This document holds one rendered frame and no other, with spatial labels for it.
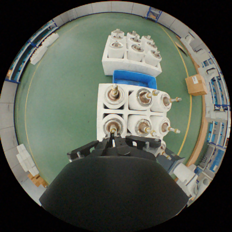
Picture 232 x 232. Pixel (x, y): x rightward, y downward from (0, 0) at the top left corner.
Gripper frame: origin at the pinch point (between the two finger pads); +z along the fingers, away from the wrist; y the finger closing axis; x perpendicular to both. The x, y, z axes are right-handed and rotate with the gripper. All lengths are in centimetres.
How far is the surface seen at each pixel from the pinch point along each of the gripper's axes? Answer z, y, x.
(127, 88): 17.4, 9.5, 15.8
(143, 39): 12, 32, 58
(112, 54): 14.6, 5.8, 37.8
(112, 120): 9.9, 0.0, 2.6
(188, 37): -23, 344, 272
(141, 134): 10.0, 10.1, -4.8
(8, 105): -12, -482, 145
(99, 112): 17.4, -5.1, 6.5
